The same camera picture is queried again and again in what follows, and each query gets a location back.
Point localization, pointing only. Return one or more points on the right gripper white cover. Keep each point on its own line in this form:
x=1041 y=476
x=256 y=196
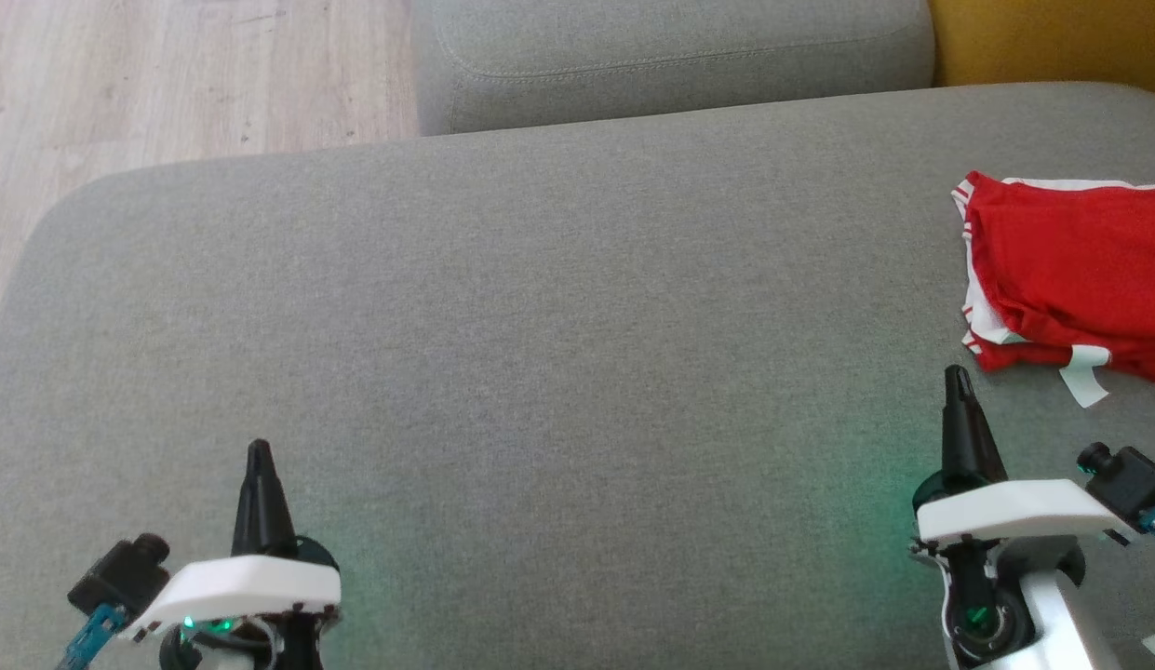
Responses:
x=1014 y=512

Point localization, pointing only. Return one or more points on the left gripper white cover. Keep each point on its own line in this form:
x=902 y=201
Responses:
x=242 y=586

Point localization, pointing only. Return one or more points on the red and white basketball jersey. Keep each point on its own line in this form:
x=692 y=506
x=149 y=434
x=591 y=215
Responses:
x=1070 y=261

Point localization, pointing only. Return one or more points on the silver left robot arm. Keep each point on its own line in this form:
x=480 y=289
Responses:
x=228 y=663

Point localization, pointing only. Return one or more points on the grey fabric sofa seat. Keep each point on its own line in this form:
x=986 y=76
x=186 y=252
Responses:
x=540 y=372

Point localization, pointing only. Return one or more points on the yellow cushion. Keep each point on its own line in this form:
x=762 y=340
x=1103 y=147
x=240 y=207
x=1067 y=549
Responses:
x=1052 y=42

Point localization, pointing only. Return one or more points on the grey sofa cushion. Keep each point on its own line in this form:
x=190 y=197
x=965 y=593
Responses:
x=670 y=56

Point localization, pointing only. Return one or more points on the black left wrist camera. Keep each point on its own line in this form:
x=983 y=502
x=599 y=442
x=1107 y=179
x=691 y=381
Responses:
x=121 y=572

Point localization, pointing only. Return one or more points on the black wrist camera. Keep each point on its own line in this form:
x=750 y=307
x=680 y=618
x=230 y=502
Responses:
x=121 y=572
x=1131 y=479

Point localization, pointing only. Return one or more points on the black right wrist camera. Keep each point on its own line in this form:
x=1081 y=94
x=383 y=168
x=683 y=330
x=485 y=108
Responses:
x=1131 y=479

